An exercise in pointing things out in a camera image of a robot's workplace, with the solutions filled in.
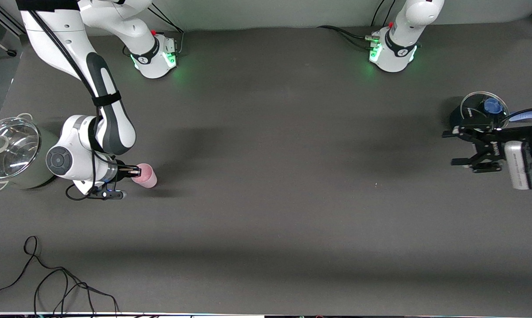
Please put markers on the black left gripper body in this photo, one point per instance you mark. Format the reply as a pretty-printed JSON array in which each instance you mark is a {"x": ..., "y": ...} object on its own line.
[{"x": 495, "y": 147}]

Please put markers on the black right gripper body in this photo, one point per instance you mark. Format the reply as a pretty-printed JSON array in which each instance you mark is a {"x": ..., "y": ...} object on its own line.
[{"x": 122, "y": 170}]

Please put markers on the pink plastic cup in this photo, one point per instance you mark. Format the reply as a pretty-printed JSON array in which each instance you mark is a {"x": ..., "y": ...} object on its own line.
[{"x": 147, "y": 179}]

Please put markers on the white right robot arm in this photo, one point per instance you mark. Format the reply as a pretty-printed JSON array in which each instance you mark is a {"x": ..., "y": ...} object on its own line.
[{"x": 111, "y": 128}]

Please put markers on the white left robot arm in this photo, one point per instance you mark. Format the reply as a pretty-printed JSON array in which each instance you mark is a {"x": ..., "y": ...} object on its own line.
[{"x": 398, "y": 48}]

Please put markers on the dark blue saucepan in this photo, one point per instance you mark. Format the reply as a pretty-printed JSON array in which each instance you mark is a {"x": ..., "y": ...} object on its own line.
[{"x": 456, "y": 117}]

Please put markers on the glass lid with blue knob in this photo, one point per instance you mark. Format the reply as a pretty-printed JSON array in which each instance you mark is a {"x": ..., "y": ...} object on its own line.
[{"x": 478, "y": 106}]

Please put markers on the pale green cooking pot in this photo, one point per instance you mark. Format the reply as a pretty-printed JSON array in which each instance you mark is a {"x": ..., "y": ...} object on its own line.
[{"x": 49, "y": 168}]

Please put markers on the glass lid with beige knob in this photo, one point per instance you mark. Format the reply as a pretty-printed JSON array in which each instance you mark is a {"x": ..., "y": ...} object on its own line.
[{"x": 14, "y": 150}]

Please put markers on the dark grey table mat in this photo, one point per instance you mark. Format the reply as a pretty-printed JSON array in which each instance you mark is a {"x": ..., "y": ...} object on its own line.
[{"x": 266, "y": 176}]

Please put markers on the black caster wheel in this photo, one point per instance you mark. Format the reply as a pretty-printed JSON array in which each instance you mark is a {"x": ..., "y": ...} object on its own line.
[{"x": 11, "y": 52}]

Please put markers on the aluminium frame rail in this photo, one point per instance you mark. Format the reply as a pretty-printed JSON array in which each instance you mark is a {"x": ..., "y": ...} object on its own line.
[{"x": 5, "y": 22}]

